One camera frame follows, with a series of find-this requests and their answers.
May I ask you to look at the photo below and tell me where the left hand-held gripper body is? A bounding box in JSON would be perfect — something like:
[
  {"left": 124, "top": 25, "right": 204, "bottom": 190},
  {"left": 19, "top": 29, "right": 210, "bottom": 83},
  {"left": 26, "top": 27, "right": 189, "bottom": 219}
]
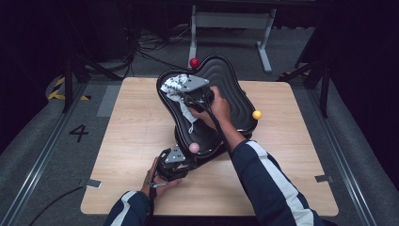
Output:
[{"left": 155, "top": 144, "right": 200, "bottom": 183}]

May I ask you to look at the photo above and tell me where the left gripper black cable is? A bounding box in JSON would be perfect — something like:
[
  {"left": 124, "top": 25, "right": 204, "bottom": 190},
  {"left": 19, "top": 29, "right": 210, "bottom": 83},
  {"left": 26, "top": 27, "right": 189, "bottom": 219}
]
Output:
[{"left": 146, "top": 173, "right": 158, "bottom": 226}]

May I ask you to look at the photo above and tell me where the person's right hand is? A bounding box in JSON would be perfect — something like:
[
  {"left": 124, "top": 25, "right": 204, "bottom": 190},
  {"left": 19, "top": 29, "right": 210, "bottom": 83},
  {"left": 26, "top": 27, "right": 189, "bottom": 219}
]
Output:
[{"left": 188, "top": 86, "right": 232, "bottom": 130}]

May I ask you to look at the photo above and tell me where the white patterned cloth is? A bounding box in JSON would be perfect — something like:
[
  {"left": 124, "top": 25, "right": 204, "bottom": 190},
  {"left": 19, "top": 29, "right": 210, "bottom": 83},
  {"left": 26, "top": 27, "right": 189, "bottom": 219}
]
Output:
[{"left": 160, "top": 73, "right": 199, "bottom": 135}]

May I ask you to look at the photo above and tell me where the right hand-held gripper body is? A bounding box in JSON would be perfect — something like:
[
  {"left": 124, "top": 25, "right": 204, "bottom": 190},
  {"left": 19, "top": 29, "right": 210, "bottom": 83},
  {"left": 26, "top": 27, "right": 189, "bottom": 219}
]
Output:
[{"left": 178, "top": 74, "right": 216, "bottom": 113}]

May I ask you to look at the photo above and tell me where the tangle of black floor cables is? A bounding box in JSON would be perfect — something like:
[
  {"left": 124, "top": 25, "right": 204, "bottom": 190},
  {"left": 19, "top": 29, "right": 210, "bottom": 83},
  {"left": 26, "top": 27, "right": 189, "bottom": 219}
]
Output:
[{"left": 123, "top": 27, "right": 192, "bottom": 79}]

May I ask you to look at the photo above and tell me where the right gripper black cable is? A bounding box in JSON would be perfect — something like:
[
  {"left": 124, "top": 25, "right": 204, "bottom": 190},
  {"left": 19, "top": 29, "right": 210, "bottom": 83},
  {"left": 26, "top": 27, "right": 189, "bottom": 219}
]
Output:
[{"left": 184, "top": 97, "right": 234, "bottom": 159}]

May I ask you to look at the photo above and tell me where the black tripod stand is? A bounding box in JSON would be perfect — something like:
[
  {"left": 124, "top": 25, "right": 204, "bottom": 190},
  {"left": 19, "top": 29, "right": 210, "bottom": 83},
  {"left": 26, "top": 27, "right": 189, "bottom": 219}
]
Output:
[
  {"left": 277, "top": 56, "right": 330, "bottom": 119},
  {"left": 61, "top": 53, "right": 121, "bottom": 114}
]

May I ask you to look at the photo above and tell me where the yellow black hazard tape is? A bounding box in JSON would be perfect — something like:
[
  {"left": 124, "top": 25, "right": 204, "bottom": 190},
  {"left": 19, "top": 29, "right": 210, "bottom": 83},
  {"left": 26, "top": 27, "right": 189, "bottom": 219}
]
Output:
[{"left": 46, "top": 76, "right": 92, "bottom": 102}]

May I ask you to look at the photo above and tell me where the person's left hand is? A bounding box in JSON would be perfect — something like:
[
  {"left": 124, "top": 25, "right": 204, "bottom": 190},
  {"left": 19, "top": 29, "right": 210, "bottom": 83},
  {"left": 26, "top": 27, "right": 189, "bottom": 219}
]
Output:
[{"left": 139, "top": 157, "right": 184, "bottom": 200}]

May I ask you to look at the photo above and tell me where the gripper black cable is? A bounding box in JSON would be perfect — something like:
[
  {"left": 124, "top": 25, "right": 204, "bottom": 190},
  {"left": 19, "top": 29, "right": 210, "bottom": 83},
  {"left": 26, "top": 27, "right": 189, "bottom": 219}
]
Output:
[
  {"left": 146, "top": 173, "right": 158, "bottom": 226},
  {"left": 184, "top": 97, "right": 234, "bottom": 159}
]

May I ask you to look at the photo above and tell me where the grey metal table frame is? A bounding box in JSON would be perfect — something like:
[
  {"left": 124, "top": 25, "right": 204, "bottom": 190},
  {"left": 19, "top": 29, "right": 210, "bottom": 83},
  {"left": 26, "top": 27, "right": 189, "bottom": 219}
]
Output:
[{"left": 187, "top": 4, "right": 278, "bottom": 73}]

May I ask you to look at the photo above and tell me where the grey tape piece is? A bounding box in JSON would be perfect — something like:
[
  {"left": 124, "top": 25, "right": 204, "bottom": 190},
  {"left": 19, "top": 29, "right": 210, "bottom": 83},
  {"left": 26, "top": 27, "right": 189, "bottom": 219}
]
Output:
[
  {"left": 314, "top": 174, "right": 334, "bottom": 184},
  {"left": 78, "top": 178, "right": 104, "bottom": 190}
]

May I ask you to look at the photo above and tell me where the black wavy tray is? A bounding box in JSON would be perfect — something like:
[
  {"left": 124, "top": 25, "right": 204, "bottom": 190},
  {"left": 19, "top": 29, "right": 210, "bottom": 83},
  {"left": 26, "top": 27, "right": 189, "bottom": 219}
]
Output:
[{"left": 155, "top": 55, "right": 259, "bottom": 172}]

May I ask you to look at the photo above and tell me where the metal floor rail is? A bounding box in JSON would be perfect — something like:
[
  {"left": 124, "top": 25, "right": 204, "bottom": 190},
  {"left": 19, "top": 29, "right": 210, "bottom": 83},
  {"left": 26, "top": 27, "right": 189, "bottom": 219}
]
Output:
[
  {"left": 0, "top": 83, "right": 88, "bottom": 226},
  {"left": 309, "top": 89, "right": 377, "bottom": 226}
]

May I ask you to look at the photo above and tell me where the black floor cable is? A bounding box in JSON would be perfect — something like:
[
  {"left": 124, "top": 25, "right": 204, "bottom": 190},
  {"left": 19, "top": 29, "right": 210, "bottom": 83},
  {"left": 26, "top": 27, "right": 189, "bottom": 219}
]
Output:
[{"left": 27, "top": 186, "right": 87, "bottom": 226}]

